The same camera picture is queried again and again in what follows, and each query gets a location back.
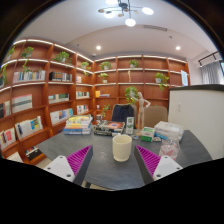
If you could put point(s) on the dark books stack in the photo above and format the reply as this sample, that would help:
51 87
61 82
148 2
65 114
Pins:
109 128

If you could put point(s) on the beige chair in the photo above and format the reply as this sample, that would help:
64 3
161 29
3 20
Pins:
154 114

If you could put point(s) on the hanging green potted plant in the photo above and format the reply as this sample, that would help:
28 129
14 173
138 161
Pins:
131 94

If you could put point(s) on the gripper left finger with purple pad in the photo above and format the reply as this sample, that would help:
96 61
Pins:
73 167

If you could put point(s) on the white tissue box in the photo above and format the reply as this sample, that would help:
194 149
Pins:
163 129

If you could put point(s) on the ceiling chandelier lamp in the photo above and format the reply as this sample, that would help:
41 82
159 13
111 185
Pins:
123 8

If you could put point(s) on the stack of colourful books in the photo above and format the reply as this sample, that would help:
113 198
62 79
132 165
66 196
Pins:
78 125

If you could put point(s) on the dark blue office chair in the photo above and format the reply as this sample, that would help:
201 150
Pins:
121 112

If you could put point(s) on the white counter partition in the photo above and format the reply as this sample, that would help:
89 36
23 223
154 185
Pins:
200 109

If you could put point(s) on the wooden artist mannequin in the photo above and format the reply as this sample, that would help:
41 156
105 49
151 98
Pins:
142 104

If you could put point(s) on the green white small box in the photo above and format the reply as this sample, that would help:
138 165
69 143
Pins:
147 134

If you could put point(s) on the wooden wall bookshelf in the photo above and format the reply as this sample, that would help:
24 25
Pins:
42 83

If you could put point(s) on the grey window curtain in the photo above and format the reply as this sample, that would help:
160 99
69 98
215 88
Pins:
212 73

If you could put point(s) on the white green standing carton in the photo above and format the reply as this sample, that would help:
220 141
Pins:
129 125

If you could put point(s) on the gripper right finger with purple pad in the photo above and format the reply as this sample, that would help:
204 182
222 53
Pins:
152 166

